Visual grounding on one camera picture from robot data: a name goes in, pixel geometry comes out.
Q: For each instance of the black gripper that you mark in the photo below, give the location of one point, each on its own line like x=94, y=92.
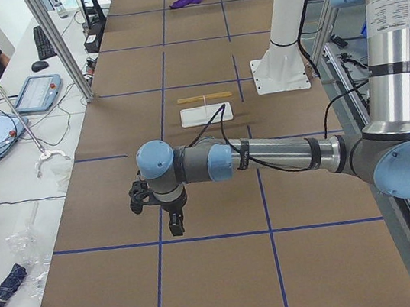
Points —
x=174, y=207

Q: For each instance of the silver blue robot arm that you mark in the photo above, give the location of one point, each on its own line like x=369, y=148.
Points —
x=380, y=154

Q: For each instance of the white rack base tray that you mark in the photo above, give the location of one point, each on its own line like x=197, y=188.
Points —
x=201, y=115

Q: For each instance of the wooden rack bar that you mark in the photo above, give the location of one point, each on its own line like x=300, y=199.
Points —
x=215, y=95

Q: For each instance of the brown paper table cover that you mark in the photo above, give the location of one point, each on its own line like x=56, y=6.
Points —
x=253, y=238

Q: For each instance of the reacher grabber tool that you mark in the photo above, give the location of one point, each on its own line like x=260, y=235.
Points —
x=45, y=154

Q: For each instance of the clear plastic bag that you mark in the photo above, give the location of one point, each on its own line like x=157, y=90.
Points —
x=31, y=252

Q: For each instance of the blue teach pendant far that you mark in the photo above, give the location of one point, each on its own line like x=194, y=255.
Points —
x=38, y=93

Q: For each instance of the black hub box near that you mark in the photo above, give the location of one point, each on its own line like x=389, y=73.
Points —
x=91, y=44

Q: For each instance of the black computer mouse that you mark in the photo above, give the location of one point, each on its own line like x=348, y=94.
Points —
x=39, y=65

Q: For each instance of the black keyboard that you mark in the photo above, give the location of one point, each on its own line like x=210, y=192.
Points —
x=45, y=49

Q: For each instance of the clear water bottle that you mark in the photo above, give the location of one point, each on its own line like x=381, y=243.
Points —
x=59, y=7

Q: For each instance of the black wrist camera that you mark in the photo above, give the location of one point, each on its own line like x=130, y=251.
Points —
x=141, y=195

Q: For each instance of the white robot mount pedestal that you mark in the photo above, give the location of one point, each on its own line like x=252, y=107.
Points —
x=281, y=67

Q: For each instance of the aluminium frame post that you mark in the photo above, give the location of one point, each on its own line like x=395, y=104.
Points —
x=41, y=15

